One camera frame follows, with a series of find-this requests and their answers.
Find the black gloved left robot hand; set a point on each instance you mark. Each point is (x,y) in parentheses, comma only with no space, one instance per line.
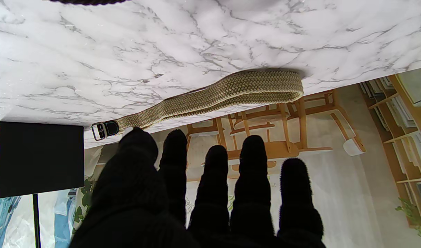
(210,213)

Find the beige braided belt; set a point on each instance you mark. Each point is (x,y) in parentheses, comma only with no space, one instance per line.
(258,86)

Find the black square storage box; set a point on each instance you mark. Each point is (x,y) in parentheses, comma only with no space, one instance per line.
(41,158)

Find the black woven belt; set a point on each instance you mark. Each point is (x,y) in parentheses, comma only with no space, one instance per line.
(89,1)

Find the printed room scene backdrop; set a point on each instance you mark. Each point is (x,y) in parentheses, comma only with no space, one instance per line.
(351,193)

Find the black backdrop stand pole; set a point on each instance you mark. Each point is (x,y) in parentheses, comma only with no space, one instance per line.
(36,220)

